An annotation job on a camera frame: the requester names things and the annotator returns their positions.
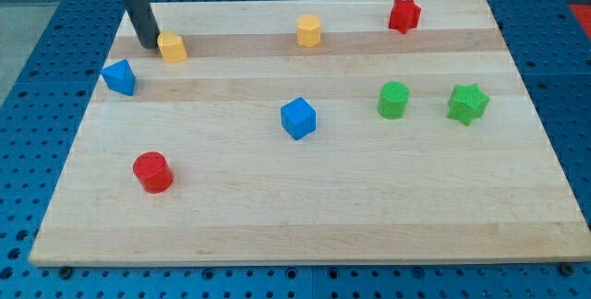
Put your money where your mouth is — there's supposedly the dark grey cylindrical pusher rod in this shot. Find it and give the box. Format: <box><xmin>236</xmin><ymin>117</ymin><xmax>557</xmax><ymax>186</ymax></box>
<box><xmin>123</xmin><ymin>0</ymin><xmax>160</xmax><ymax>49</ymax></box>

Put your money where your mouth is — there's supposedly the yellow heart block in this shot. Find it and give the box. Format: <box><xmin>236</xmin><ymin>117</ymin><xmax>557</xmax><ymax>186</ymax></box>
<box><xmin>157</xmin><ymin>30</ymin><xmax>188</xmax><ymax>63</ymax></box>

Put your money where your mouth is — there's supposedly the blue triangle block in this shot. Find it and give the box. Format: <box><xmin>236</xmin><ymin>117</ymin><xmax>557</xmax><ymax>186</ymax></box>
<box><xmin>101</xmin><ymin>59</ymin><xmax>136</xmax><ymax>96</ymax></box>

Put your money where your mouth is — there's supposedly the yellow hexagon block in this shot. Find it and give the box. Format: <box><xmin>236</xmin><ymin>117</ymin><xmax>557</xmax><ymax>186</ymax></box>
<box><xmin>296</xmin><ymin>14</ymin><xmax>321</xmax><ymax>48</ymax></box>

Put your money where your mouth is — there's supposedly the red cylinder block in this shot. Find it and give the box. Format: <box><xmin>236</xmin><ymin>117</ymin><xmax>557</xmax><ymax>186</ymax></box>
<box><xmin>132</xmin><ymin>151</ymin><xmax>174</xmax><ymax>194</ymax></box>

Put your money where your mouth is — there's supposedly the blue cube block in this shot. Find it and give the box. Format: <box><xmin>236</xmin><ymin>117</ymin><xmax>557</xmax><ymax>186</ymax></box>
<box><xmin>280</xmin><ymin>97</ymin><xmax>317</xmax><ymax>140</ymax></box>

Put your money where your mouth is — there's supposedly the red star block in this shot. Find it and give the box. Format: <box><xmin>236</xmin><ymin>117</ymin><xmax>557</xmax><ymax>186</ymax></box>
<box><xmin>388</xmin><ymin>0</ymin><xmax>421</xmax><ymax>34</ymax></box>

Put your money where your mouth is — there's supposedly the green cylinder block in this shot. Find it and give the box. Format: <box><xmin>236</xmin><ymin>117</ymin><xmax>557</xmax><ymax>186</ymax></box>
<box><xmin>378</xmin><ymin>81</ymin><xmax>410</xmax><ymax>119</ymax></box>

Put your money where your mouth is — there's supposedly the light wooden board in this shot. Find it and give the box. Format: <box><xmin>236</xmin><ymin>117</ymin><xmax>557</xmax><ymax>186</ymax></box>
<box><xmin>30</xmin><ymin>0</ymin><xmax>590</xmax><ymax>267</ymax></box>

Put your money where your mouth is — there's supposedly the green star block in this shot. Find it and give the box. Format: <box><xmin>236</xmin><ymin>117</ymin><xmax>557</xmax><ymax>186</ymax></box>
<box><xmin>447</xmin><ymin>84</ymin><xmax>490</xmax><ymax>126</ymax></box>

